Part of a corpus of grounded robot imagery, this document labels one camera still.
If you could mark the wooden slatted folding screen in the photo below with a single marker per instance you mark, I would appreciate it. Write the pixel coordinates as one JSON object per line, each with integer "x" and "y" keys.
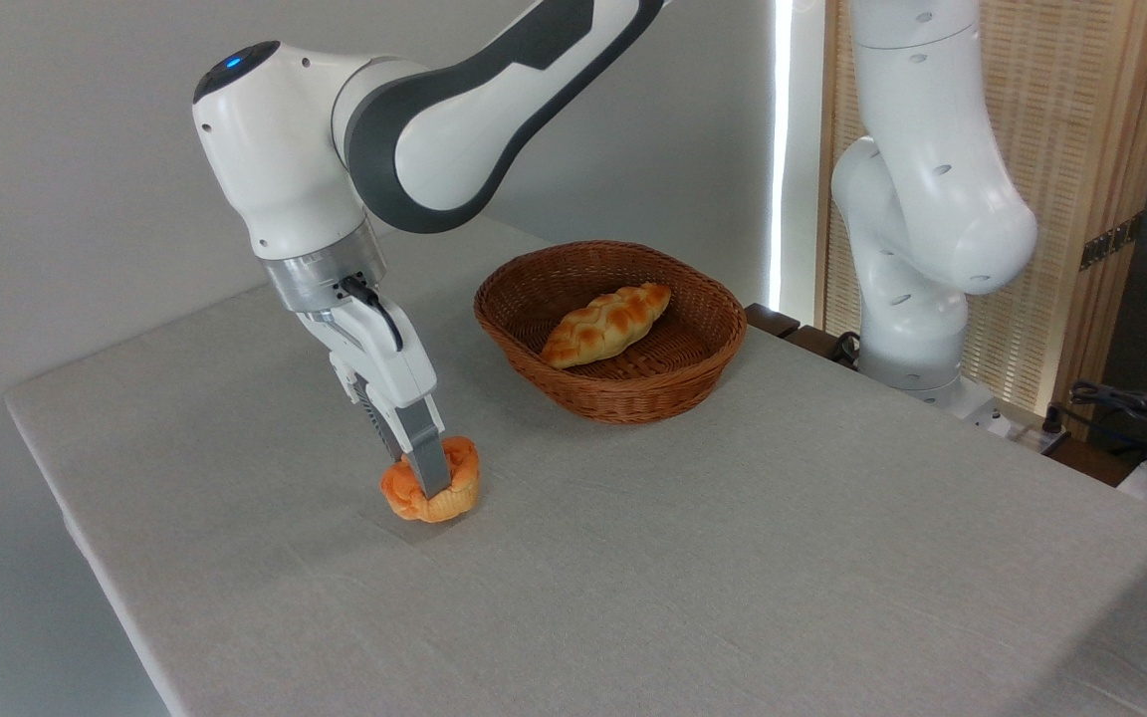
{"x": 1091, "y": 100}

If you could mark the grey tablecloth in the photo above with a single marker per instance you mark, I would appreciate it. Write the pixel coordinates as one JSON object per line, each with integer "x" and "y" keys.
{"x": 633, "y": 578}

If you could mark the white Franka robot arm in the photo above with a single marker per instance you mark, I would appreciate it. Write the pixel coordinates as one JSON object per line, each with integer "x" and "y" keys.
{"x": 275, "y": 149}

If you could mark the braided golden bread loaf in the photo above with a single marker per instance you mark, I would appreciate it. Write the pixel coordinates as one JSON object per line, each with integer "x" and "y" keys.
{"x": 603, "y": 322}

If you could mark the round orange bread bun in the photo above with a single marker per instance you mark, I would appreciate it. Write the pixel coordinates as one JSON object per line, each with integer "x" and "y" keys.
{"x": 459, "y": 488}

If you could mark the brown wicker basket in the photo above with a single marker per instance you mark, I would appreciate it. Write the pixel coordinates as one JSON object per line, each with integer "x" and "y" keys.
{"x": 534, "y": 299}

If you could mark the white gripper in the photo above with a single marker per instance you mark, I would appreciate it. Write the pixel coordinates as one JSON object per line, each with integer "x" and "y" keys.
{"x": 384, "y": 358}

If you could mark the dark metal screen hinge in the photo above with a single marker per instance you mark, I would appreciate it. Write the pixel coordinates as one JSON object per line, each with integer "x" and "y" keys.
{"x": 1111, "y": 241}

